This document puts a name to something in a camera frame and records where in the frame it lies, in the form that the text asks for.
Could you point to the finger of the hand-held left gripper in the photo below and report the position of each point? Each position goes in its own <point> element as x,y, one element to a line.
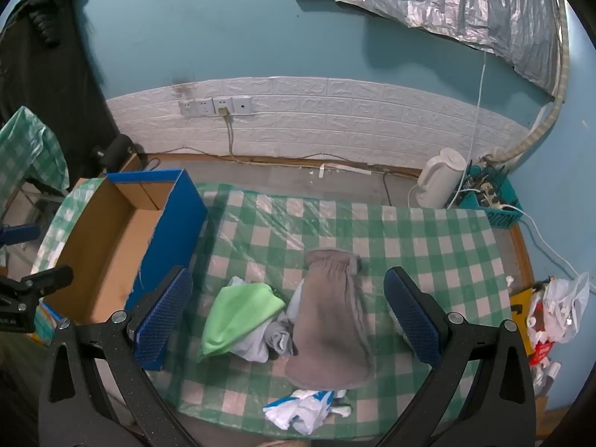
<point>46,279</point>
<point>18,233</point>

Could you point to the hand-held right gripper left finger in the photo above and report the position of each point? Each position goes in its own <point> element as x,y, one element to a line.
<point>163,316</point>

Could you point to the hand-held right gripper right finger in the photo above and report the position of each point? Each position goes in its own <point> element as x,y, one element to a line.
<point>412,316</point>

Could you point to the blue-edged cardboard box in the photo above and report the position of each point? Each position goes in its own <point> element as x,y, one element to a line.
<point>93,260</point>

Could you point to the light green cloth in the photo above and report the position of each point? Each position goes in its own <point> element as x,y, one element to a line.
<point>237,312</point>

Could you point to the grey towel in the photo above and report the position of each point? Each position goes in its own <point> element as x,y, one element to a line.
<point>326,326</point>

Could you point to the white and blue plastic bag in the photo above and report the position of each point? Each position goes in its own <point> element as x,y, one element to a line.
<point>302,412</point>

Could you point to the orange and green packet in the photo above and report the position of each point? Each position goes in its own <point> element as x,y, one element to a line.
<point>49,325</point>

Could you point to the green checked plastic tablecloth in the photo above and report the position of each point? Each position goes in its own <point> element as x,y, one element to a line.
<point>70,205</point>
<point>419,242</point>

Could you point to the pale blue cloth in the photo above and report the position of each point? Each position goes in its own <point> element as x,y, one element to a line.
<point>249,347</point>

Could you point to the yellow packet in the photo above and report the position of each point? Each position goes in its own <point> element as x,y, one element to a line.
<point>521,309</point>

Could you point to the grey sock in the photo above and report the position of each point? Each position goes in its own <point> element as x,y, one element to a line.
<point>279,340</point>

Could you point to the black cylindrical roller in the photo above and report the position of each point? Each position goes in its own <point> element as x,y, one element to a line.
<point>116,149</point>

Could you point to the teal plastic basket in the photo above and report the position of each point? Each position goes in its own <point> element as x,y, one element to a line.
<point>503,218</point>

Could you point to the red packet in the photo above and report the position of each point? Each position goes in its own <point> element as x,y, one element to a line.
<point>542,351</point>

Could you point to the white power strip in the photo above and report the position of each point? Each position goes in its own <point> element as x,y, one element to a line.
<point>489,198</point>

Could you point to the white electric kettle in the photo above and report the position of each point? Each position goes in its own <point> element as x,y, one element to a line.
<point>440,177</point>

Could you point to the black hanging clothing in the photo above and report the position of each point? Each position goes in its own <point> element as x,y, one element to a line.
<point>46,79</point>

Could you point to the white tape strip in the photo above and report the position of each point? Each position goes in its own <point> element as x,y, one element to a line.
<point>344,167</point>

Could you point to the silver foil curtain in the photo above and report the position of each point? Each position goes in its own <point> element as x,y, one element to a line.
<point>465,4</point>

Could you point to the metal frame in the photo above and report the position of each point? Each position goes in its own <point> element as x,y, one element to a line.
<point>32,195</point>

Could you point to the white wall socket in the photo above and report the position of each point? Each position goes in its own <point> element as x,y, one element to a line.
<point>243,104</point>
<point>188,108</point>
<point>223,104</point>
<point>204,106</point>

